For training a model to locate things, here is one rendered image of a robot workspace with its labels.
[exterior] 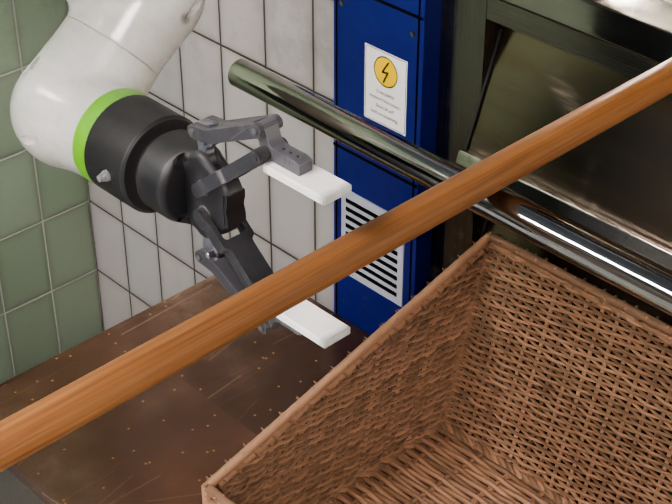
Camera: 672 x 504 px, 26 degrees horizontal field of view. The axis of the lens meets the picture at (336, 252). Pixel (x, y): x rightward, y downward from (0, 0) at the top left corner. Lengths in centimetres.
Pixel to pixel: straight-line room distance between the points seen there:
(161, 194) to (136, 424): 75
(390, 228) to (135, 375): 26
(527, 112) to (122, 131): 63
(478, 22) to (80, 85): 59
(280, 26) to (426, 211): 87
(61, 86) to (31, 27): 112
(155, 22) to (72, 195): 131
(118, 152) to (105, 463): 71
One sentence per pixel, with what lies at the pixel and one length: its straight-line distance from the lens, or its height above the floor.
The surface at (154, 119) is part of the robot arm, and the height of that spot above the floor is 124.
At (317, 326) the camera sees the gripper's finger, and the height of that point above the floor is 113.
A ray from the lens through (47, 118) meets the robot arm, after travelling 133.
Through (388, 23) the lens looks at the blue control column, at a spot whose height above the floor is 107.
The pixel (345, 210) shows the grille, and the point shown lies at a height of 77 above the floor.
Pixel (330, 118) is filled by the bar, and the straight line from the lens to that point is 139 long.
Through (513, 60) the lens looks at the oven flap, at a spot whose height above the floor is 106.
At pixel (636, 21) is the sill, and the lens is 159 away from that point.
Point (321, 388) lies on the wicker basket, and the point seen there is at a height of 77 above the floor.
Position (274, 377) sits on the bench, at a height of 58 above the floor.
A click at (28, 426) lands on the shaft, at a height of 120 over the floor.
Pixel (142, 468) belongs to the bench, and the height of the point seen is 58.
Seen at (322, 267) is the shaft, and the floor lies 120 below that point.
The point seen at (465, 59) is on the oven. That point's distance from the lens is 178.
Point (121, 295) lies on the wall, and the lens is 270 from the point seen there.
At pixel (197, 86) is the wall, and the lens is 224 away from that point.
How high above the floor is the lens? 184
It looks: 34 degrees down
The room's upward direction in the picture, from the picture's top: straight up
